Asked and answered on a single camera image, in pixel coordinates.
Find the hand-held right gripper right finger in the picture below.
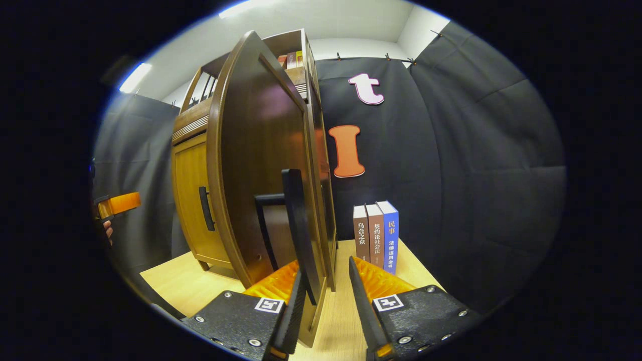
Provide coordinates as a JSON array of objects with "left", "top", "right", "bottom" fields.
[{"left": 349, "top": 256, "right": 479, "bottom": 361}]

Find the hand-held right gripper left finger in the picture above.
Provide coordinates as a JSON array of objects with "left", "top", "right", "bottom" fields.
[{"left": 181, "top": 261, "right": 307, "bottom": 361}]

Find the wooden shoe cabinet door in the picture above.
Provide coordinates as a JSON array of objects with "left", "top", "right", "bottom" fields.
[
  {"left": 172, "top": 133, "right": 234, "bottom": 270},
  {"left": 207, "top": 30, "right": 338, "bottom": 347}
]

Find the black door handle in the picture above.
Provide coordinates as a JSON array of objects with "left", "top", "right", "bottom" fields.
[
  {"left": 254, "top": 168, "right": 322, "bottom": 306},
  {"left": 199, "top": 187, "right": 216, "bottom": 232}
]

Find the wooden double-door shoe cabinet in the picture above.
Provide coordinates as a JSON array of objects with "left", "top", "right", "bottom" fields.
[{"left": 171, "top": 29, "right": 338, "bottom": 281}]

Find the reddish brown book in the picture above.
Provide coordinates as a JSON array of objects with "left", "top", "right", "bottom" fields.
[{"left": 365, "top": 203, "right": 386, "bottom": 270}]

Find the blue book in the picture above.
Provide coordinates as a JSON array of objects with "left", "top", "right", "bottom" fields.
[{"left": 376, "top": 201, "right": 400, "bottom": 275}]

